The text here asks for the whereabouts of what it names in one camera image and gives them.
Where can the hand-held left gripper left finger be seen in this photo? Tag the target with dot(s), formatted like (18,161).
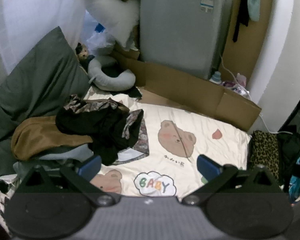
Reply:
(90,166)

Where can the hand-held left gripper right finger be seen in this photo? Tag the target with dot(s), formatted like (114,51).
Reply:
(207,167)

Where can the floral patterned garment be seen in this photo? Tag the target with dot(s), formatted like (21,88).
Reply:
(140,137)

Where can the blue-grey garment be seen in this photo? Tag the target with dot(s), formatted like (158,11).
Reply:
(72,153)

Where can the bear print bed sheet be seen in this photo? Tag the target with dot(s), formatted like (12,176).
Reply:
(202,125)

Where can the brown garment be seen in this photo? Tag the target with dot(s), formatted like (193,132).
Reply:
(40,137)

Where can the leopard print cloth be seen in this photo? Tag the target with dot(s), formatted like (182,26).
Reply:
(265,150)

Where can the flattened cardboard box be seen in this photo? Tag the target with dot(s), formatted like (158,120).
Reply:
(190,92)

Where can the black clothing heap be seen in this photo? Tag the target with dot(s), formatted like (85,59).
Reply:
(290,145)

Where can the grey neck pillow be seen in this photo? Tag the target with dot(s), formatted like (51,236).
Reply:
(107,82)

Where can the small black cloth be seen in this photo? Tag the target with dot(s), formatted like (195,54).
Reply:
(135,93)

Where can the blue white bottle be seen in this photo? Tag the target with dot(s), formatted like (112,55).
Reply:
(216,77)

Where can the dark green blanket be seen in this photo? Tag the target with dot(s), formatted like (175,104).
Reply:
(0,152)

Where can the dark green pillow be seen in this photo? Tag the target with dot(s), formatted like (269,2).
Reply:
(45,75)

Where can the dark-haired doll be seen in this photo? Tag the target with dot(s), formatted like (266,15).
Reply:
(82,52)

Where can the brown cardboard panel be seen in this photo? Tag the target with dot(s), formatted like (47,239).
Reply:
(242,55)

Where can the small cardboard box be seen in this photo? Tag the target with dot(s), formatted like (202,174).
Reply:
(127,53)

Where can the clear plastic bag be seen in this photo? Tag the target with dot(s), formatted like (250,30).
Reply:
(95,36)

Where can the grey washing machine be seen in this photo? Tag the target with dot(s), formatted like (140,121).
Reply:
(182,30)

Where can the white fluffy cushion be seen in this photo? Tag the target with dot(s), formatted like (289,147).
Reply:
(115,15)

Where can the white curtain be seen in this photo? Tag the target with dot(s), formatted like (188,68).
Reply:
(27,17)

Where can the black hanging garment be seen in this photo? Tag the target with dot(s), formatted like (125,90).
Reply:
(243,7)

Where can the teal hanging garment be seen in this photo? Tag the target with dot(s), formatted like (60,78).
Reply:
(256,0)

